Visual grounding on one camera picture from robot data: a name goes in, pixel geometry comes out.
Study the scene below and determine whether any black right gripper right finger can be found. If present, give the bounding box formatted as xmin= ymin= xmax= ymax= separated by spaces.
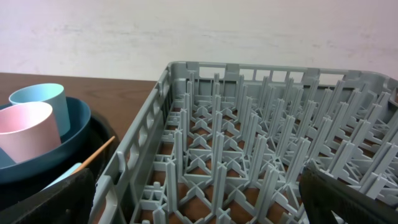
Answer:
xmin=299 ymin=164 xmax=397 ymax=224

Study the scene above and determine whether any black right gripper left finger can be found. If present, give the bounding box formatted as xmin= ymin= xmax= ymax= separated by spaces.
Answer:
xmin=1 ymin=168 xmax=96 ymax=223

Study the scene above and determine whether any grey dishwasher rack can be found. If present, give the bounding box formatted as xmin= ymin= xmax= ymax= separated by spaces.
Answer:
xmin=89 ymin=62 xmax=397 ymax=223

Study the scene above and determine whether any light blue plastic knife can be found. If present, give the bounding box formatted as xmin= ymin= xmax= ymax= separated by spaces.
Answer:
xmin=43 ymin=162 xmax=81 ymax=190

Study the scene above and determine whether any wooden chopstick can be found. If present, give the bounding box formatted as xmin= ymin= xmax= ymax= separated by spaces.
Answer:
xmin=71 ymin=136 xmax=116 ymax=175

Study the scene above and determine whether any round black tray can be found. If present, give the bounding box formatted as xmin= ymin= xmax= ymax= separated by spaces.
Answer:
xmin=1 ymin=111 xmax=116 ymax=210

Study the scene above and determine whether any pink cup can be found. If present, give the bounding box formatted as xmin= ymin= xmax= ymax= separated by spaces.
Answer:
xmin=1 ymin=101 xmax=61 ymax=163

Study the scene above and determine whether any dark blue plate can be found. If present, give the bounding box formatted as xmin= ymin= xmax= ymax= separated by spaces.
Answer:
xmin=1 ymin=96 xmax=91 ymax=184

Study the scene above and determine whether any light blue cup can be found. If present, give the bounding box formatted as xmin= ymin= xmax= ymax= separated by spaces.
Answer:
xmin=9 ymin=83 xmax=70 ymax=136

